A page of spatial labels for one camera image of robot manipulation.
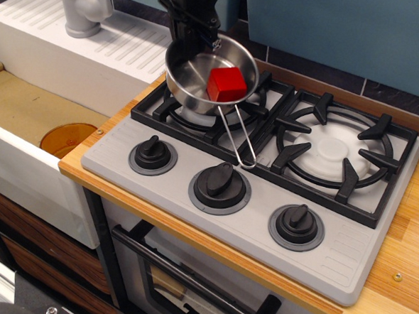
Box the black middle stove knob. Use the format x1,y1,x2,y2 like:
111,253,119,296
188,162,251,216

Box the orange translucent plate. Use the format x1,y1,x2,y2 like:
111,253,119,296
39,123,97,158

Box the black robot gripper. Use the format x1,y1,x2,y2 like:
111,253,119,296
158,0,221,61

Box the white toy sink unit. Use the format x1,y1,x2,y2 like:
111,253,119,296
0,0,171,249

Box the red wooden cube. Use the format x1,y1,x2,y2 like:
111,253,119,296
207,67,248,102

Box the wood grain drawer fronts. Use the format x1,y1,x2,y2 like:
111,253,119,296
0,194,119,314

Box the black stove knob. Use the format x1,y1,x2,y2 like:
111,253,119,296
268,204,325,252
188,162,251,216
128,135,178,176

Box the grey toy stove top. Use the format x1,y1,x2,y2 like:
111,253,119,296
81,113,419,306

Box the black right stove knob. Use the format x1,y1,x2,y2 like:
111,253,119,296
268,204,325,252

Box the black right burner grate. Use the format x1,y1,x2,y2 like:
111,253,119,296
251,91,419,229

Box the black burner grate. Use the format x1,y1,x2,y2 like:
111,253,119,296
251,91,419,229
131,72,295,166

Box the black left stove knob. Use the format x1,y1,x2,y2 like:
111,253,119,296
128,135,178,176

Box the oven door with black handle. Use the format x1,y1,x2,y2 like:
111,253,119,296
110,220,314,314

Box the black left burner grate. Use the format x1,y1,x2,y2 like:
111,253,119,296
131,72,295,166

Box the grey toy faucet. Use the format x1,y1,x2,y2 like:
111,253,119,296
62,0,113,38

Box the small stainless steel pan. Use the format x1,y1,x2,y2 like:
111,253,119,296
165,34,259,170

